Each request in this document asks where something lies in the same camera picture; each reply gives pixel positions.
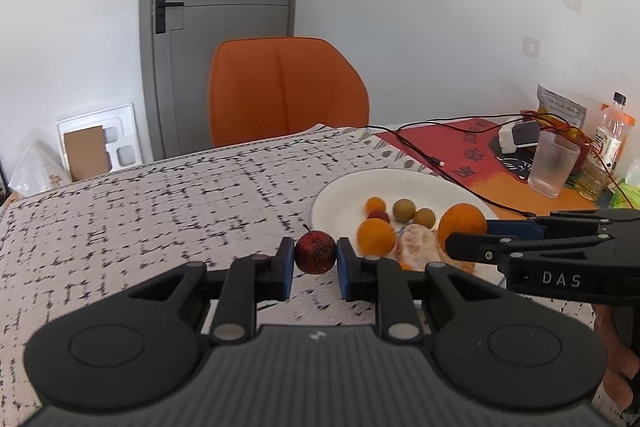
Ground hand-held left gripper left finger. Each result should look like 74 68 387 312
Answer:
125 237 296 347

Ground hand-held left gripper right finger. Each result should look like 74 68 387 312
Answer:
336 237 508 347

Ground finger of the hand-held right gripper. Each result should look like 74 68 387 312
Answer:
487 208 640 241
445 232 615 267

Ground large orange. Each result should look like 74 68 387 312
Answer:
438 203 488 248

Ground medium orange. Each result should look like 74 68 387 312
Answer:
356 218 396 257

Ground curved peeled pomelo segment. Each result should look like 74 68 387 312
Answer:
395 224 447 271

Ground white plate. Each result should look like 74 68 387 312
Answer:
310 169 501 293

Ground yellowish longan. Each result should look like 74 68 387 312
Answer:
392 199 416 223

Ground person's right hand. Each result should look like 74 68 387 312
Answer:
594 304 640 413

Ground clear plastic cup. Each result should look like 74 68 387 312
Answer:
528 129 581 198

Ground white charger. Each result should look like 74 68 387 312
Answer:
497 121 541 154

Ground red mat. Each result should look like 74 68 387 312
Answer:
375 117 621 220

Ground green packet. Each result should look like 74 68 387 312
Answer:
607 179 640 208

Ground clear plastic bottle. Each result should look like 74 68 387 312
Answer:
580 92 629 202

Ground leaf print cloth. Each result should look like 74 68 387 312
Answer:
345 124 446 180

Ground grey snack bag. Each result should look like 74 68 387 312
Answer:
536 84 587 128

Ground black dash print tablecloth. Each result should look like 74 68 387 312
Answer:
0 124 640 427

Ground orange chair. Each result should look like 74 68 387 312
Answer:
208 37 371 148

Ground white foam tray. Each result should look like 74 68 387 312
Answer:
56 103 142 182

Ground brown cardboard piece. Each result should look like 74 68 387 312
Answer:
62 124 112 182

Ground translucent plastic bag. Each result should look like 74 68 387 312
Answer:
7 139 73 198

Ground black cable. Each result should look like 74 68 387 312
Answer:
360 114 538 218

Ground black door handle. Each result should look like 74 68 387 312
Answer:
155 0 185 32

